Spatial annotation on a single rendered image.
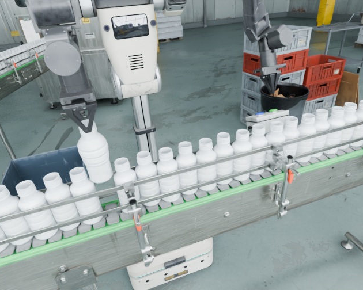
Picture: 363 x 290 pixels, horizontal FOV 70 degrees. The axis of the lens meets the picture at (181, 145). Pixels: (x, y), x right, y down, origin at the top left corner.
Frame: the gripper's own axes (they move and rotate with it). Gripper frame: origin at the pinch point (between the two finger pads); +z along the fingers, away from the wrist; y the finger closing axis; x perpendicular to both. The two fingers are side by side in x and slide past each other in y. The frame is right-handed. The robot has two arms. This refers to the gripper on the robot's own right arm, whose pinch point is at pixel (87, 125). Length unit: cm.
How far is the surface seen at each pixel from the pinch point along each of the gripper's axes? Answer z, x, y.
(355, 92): 104, 310, -167
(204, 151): 13.7, 28.4, 2.4
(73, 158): 40, -15, -55
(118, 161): 12.2, 5.0, -0.5
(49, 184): 12.3, -12.0, 2.0
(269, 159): 23, 51, 3
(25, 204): 15.3, -18.2, 3.2
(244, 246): 128, 74, -38
